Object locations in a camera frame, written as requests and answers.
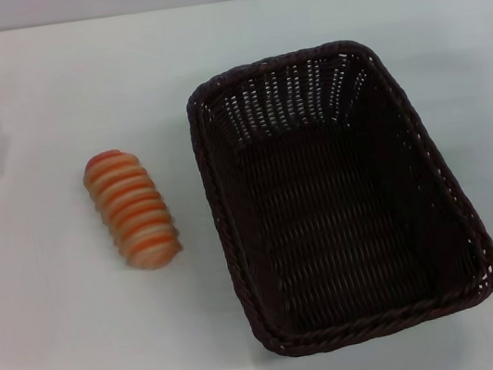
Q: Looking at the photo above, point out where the orange striped bread roll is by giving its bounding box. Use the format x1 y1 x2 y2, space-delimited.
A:
78 140 187 280

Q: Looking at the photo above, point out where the black woven plastic basket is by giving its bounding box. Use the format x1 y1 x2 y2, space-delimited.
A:
178 20 493 368

